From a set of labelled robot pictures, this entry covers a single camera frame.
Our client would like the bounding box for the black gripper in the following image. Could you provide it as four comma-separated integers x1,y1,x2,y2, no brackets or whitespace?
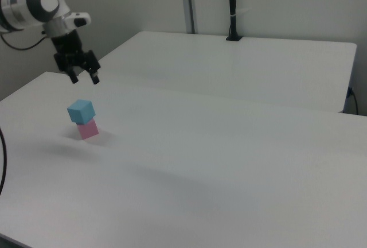
50,29,102,86

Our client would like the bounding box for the blue cube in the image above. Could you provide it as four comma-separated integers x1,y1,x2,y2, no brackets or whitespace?
67,99,97,125

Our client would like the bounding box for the pink cube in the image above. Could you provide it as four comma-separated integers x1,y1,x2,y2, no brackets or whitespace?
76,118,100,141

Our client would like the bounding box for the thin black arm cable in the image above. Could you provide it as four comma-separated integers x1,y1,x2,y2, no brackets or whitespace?
0,31,48,51

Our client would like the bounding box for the thick black cable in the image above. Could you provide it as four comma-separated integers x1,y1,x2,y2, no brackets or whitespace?
0,126,7,197

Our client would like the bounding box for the grey partition post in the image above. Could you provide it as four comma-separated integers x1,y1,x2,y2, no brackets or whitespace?
179,0,199,34

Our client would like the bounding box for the black camera pole with base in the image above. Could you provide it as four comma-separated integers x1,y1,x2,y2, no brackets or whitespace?
225,0,244,42

